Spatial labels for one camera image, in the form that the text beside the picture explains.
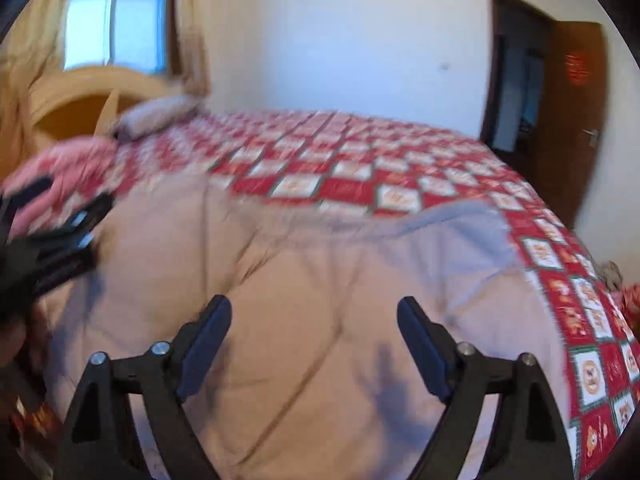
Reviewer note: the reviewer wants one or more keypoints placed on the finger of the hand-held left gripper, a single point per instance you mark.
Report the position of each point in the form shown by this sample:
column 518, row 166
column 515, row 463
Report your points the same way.
column 65, row 260
column 30, row 192

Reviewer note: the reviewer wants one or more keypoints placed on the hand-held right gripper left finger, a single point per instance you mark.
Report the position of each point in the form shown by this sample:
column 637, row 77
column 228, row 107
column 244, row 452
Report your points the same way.
column 205, row 350

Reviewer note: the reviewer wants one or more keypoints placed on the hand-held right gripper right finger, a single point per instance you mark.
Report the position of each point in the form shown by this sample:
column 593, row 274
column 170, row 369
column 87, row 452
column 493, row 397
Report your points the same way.
column 425, row 350

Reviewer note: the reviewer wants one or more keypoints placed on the lilac quilted puffer jacket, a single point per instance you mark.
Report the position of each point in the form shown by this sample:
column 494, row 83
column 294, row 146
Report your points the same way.
column 300, row 310

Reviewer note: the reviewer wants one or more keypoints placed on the pink folded quilt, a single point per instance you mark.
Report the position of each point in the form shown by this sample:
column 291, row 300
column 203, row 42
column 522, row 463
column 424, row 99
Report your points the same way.
column 75, row 165

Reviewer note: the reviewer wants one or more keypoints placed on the cream wooden headboard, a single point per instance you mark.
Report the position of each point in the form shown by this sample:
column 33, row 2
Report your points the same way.
column 85, row 95

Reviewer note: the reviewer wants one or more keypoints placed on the wide beige floral curtain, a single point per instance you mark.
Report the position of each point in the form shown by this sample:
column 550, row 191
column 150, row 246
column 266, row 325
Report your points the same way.
column 30, row 60

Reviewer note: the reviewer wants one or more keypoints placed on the striped pillow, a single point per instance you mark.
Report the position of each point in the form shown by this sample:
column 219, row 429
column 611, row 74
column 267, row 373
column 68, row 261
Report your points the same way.
column 155, row 115

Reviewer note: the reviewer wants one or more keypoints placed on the red patterned bedspread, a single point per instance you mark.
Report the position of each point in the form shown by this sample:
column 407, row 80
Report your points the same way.
column 400, row 170

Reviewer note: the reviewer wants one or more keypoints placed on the window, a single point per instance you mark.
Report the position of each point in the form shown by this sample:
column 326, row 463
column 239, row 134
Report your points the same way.
column 120, row 20

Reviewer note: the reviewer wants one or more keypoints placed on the grey cloth pile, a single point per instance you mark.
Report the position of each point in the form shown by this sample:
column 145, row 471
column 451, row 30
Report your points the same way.
column 612, row 272

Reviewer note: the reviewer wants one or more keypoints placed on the red cloth bundle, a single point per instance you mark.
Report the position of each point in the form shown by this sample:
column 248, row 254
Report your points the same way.
column 631, row 305

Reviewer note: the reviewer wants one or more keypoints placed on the narrow beige floral curtain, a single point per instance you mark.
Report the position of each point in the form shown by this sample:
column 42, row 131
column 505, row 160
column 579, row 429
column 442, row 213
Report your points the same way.
column 192, row 35

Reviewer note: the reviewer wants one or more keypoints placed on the brown wooden door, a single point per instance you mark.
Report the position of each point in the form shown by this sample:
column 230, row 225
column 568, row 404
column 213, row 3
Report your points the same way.
column 565, row 170

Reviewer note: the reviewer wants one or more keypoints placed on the red paper door decoration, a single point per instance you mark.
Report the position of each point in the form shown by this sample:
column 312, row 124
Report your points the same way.
column 577, row 67

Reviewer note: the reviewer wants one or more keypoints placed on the brown door frame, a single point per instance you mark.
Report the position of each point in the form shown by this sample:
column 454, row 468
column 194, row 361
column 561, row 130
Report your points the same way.
column 489, row 85

